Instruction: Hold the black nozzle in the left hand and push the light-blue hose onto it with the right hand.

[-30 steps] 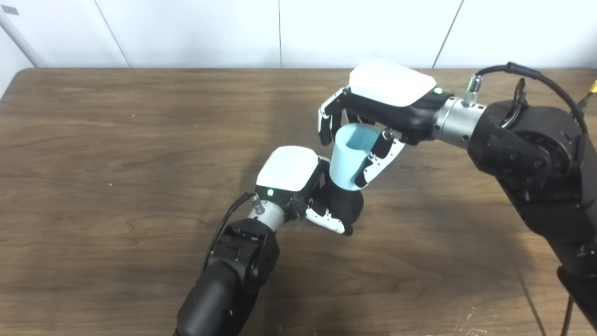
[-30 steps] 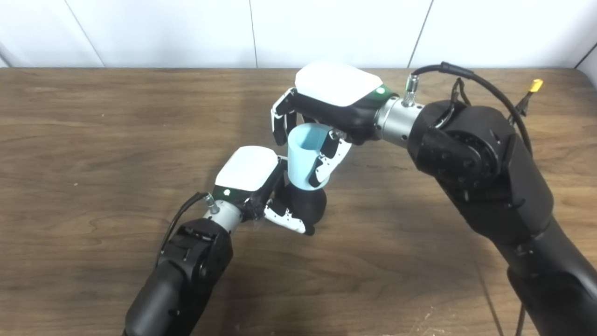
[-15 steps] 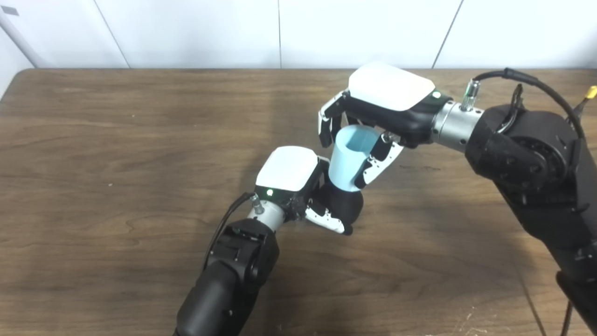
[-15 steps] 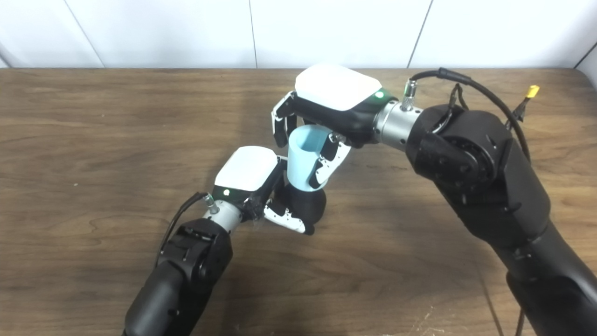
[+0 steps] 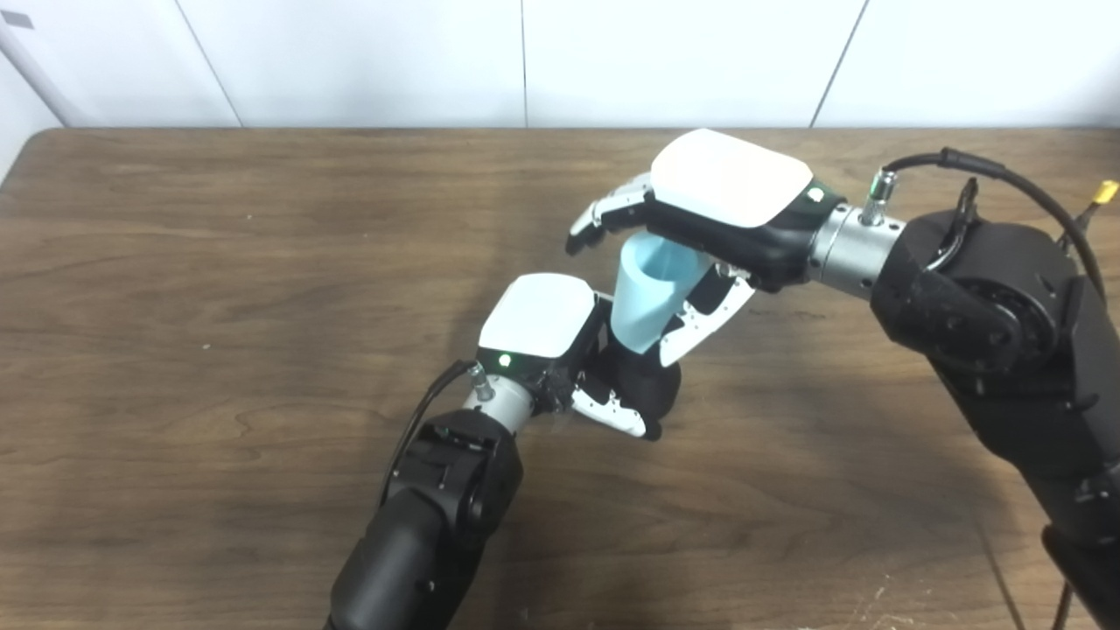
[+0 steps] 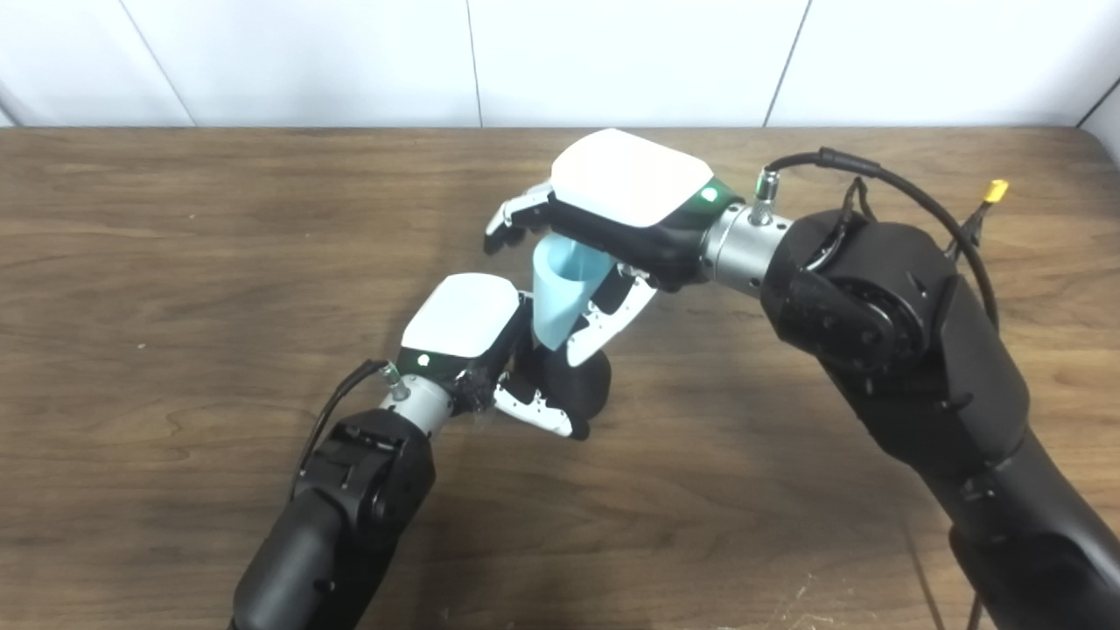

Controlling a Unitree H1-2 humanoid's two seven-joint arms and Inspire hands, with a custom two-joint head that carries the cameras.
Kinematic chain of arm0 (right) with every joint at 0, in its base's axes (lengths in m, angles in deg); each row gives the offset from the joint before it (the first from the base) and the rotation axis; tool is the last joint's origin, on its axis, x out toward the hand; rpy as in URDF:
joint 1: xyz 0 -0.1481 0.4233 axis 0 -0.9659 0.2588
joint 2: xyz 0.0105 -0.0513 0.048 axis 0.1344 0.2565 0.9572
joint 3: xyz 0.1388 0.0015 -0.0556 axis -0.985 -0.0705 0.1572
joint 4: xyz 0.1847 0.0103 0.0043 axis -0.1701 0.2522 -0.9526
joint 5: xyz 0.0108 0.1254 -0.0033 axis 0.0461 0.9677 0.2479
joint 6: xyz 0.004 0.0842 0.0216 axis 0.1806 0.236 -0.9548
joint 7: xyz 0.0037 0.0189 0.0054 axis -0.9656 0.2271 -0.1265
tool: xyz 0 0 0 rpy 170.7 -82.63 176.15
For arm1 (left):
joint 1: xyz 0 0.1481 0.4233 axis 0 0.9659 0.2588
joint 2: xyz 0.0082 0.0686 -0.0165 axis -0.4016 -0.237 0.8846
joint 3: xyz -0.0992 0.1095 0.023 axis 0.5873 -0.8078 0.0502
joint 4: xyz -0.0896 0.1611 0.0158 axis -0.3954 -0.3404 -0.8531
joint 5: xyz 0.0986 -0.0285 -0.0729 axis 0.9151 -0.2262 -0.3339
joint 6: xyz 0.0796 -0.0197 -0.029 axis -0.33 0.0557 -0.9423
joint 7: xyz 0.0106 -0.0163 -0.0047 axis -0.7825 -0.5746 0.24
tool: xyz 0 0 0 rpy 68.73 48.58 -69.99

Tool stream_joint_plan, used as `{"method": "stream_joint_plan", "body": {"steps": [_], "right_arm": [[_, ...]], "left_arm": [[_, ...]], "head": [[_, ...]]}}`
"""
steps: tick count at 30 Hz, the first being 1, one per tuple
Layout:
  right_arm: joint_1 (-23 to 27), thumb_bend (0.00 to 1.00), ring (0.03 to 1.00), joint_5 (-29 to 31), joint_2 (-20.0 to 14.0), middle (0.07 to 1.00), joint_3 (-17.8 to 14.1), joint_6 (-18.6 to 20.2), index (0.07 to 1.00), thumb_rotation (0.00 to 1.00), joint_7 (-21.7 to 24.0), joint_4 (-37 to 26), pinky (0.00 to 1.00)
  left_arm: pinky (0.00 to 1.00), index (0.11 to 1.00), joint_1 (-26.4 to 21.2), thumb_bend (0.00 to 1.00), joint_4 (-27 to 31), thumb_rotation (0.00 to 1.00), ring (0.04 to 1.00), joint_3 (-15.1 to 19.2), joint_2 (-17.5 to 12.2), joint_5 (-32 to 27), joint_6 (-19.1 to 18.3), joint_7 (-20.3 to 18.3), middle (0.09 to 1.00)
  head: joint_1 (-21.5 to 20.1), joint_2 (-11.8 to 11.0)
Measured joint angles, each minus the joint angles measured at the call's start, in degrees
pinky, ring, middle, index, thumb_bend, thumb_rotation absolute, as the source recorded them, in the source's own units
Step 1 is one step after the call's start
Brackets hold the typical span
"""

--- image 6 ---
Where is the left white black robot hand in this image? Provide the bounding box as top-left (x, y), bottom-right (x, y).
top-left (398, 273), bottom-right (592, 440)

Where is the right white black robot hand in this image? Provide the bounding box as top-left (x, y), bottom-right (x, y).
top-left (484, 129), bottom-right (745, 368)

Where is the light blue cup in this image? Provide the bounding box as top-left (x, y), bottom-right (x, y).
top-left (532, 236), bottom-right (613, 349)

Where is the black plastic nozzle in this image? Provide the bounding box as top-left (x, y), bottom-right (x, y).
top-left (516, 346), bottom-right (612, 423)

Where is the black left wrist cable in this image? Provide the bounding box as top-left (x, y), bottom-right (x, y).
top-left (297, 359), bottom-right (390, 478)

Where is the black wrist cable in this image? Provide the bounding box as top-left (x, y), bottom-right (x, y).
top-left (297, 359), bottom-right (390, 478)
top-left (752, 147), bottom-right (1000, 329)

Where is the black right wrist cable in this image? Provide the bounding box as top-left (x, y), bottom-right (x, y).
top-left (752, 147), bottom-right (1000, 329)

